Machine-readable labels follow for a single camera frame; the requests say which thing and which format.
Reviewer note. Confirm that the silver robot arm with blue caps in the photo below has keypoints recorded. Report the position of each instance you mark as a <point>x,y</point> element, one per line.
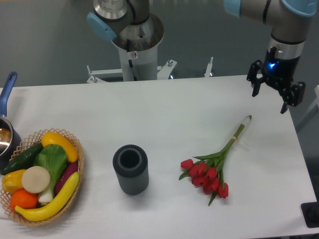
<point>290,21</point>

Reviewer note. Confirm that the red tulip bouquet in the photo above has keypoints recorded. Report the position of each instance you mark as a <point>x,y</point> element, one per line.
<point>206,171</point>

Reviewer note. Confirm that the dark grey ribbed vase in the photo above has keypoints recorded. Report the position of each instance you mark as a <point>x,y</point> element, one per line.
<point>130,163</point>

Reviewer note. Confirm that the woven wicker basket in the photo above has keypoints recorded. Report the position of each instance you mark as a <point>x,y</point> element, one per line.
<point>31,141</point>

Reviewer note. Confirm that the white metal pedestal frame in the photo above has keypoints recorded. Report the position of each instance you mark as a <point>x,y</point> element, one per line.
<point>135,66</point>

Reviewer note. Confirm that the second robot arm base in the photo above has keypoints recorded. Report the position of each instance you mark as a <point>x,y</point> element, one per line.
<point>129,24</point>

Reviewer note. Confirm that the purple sweet potato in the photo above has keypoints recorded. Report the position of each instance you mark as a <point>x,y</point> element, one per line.
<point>69,170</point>

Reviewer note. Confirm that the black device at table edge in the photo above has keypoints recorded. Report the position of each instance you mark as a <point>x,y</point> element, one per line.
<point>311,214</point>

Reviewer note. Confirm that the green cucumber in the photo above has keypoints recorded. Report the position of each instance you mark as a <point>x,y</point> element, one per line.
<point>24,160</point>

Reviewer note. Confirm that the orange fruit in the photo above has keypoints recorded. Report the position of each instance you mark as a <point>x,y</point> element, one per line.
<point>23,199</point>

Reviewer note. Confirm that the yellow bell pepper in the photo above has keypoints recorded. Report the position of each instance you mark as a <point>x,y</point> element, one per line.
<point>12,182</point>

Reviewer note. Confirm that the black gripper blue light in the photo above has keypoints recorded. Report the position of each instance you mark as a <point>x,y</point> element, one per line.
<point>278,74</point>

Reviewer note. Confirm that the yellow banana squash lower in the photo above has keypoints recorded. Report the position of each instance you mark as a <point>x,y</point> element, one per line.
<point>56,205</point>

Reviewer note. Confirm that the green bok choy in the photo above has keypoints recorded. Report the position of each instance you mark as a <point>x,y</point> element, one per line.
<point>54,159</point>

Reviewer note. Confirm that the blue handled saucepan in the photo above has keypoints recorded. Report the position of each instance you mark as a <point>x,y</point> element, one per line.
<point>9,138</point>

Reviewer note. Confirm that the beige round disc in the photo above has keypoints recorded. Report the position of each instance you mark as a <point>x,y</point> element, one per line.
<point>35,179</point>

